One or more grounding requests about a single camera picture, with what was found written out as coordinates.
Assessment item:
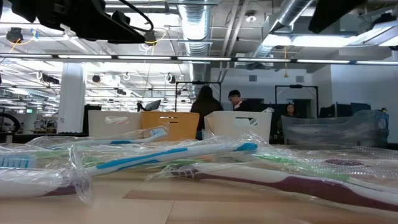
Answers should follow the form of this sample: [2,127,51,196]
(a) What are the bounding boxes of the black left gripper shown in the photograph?
[37,0,147,44]

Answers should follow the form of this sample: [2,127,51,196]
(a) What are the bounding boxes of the orange toothbrush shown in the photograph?
[104,116,130,125]

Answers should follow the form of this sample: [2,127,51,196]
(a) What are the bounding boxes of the white plastic bin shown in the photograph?
[204,111,273,144]
[88,111,143,138]

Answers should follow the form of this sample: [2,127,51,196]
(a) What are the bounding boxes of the orange plastic bin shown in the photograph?
[141,111,200,141]

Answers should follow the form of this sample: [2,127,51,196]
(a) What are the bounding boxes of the grey translucent plastic bin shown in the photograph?
[281,109,389,147]

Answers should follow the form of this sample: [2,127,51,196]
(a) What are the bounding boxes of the ceiling light panel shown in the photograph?
[264,33,371,48]

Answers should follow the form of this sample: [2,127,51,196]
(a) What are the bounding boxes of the white square column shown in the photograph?
[57,62,87,134]

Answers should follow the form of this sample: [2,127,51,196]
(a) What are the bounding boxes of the long ceiling light strip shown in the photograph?
[0,53,398,66]

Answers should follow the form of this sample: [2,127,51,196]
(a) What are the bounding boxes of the black background equipment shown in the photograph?
[335,102,388,118]

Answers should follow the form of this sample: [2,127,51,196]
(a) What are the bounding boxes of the person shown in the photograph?
[228,89,261,112]
[276,103,297,144]
[190,85,224,131]

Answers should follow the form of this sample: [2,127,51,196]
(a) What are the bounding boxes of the dark desk partitions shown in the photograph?
[248,98,318,119]

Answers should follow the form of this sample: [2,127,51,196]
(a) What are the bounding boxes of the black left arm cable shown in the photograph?
[118,0,155,34]

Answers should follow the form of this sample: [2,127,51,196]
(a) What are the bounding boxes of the yellow cable reel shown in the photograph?
[138,29,169,52]
[5,27,40,52]

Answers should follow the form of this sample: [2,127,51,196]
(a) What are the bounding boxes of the silver ventilation duct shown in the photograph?
[177,0,212,103]
[248,0,315,60]

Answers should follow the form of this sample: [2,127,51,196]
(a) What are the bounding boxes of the black monitor stand frame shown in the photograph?
[274,84,320,119]

